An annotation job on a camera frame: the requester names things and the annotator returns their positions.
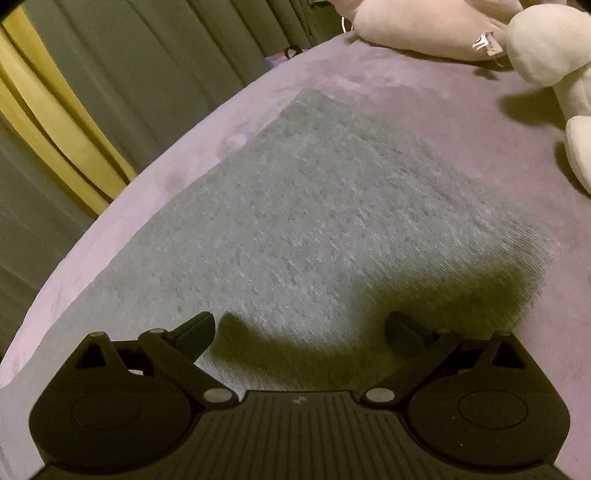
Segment grey pants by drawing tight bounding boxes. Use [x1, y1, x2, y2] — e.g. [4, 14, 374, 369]
[0, 89, 561, 480]

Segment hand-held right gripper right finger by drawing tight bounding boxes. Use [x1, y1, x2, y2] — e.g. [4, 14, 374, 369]
[360, 311, 527, 409]

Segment yellow curtain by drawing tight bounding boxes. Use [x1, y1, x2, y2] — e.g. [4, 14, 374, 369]
[0, 7, 139, 217]

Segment beige plush toy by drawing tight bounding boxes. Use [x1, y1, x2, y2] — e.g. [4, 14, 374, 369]
[332, 0, 522, 62]

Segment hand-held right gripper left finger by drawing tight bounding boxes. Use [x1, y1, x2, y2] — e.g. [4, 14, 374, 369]
[76, 312, 236, 409]

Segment green curtain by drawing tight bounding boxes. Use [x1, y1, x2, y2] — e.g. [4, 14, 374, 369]
[0, 0, 345, 356]

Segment white plush toy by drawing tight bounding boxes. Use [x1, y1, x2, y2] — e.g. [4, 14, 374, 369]
[505, 4, 591, 195]

